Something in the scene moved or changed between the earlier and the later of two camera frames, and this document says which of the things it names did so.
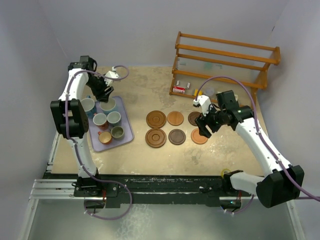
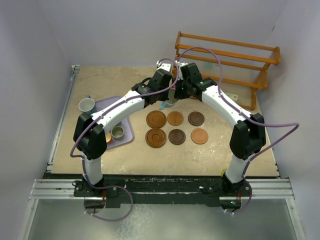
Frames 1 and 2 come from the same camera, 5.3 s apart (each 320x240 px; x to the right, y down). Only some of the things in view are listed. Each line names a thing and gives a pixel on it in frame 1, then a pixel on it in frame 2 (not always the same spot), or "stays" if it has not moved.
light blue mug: (108, 107) to (170, 102)
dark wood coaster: (192, 116) stays
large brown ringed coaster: (156, 119) stays
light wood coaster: (175, 118) stays
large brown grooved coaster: (155, 137) stays
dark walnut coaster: (177, 137) stays
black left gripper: (103, 95) to (165, 97)
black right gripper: (202, 121) to (179, 95)
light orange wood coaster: (197, 139) stays
